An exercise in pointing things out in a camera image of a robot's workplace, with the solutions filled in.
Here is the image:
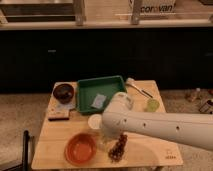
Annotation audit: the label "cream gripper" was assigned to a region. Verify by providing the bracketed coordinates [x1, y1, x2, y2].
[98, 131, 120, 150]

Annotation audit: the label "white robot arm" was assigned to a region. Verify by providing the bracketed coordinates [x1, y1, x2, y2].
[101, 92, 213, 151]

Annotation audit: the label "orange red bowl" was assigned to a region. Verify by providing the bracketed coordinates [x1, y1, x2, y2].
[64, 133, 97, 166]

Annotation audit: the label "dark brown bowl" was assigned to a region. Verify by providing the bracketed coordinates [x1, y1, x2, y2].
[53, 83, 74, 104]

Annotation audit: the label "bunch of dark grapes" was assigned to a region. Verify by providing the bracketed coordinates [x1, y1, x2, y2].
[108, 134, 127, 162]

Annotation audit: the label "white cup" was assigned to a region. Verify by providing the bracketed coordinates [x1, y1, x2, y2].
[88, 114, 102, 130]

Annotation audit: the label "grey sponge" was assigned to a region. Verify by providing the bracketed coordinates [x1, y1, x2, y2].
[92, 94, 106, 109]

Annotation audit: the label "green plastic tray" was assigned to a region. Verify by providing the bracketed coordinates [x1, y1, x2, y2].
[76, 75, 126, 115]

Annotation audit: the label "grey cloth piece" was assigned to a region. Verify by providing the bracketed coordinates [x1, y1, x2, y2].
[56, 102, 76, 110]

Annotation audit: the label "light green cup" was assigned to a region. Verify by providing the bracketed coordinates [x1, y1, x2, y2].
[145, 99, 160, 112]

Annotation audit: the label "wooden block eraser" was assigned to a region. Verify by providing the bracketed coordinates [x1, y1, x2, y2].
[48, 111, 69, 121]

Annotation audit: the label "small items on floor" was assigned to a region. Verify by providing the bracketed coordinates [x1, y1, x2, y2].
[186, 88, 213, 115]

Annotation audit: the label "cardboard box with lettering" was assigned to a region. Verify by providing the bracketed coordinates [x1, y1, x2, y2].
[141, 0, 176, 13]

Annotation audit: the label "black chair frame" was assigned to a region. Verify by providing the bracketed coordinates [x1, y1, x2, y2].
[0, 130, 30, 171]

